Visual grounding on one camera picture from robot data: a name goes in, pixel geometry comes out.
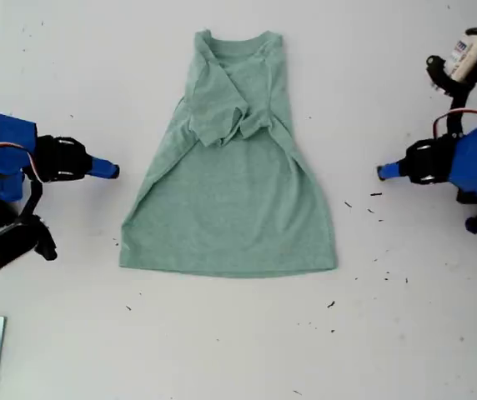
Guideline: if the green t-shirt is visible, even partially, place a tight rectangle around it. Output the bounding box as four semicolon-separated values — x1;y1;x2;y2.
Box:
118;27;339;279

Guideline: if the gripper camera stalk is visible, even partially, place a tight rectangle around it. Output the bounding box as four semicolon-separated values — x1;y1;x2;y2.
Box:
18;181;59;262
424;53;477;138

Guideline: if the arm red white wire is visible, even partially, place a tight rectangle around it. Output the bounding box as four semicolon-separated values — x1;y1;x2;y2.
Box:
432;107;477;141
0;108;43;183

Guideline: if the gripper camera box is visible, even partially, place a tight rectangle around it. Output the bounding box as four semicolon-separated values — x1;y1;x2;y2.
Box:
446;35;477;81
0;222;43;273

